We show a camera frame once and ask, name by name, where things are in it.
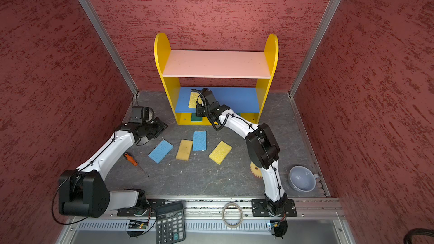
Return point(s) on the red handled screwdriver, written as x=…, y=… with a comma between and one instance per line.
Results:
x=132, y=160

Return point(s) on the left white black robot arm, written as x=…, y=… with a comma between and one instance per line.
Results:
x=83, y=192

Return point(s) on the blue sponge far left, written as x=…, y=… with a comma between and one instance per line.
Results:
x=160, y=151

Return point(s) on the yellow smiley face sponge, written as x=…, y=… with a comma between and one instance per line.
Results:
x=255, y=170

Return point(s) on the right small circuit board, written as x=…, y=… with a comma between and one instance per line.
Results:
x=278, y=225

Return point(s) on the tan yellow sponge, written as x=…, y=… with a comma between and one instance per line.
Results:
x=184, y=150

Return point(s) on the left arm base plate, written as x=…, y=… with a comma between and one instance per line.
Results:
x=150, y=205

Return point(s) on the yellow pink blue shelf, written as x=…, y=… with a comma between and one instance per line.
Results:
x=172, y=65

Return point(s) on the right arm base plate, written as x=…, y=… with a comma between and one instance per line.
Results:
x=266, y=208

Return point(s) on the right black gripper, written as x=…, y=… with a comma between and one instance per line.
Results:
x=200, y=113

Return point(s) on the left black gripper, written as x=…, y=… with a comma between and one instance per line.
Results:
x=161, y=127

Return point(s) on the left small circuit board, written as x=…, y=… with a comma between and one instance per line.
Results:
x=135, y=224

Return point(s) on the small circuit board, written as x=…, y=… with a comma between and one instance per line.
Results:
x=135, y=224
x=278, y=225

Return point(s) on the blue sponge centre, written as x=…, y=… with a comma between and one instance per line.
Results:
x=199, y=141

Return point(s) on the black cable loop corner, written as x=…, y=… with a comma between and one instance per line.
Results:
x=408, y=238

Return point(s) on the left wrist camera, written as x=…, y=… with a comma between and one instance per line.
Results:
x=140, y=114

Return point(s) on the black desk calculator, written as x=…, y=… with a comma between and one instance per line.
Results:
x=170, y=223

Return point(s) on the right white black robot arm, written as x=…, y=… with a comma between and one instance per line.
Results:
x=261, y=144

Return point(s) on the blue sponge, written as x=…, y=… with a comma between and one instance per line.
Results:
x=160, y=151
x=199, y=141

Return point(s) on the dark green scouring sponge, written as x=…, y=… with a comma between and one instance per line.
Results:
x=195, y=118

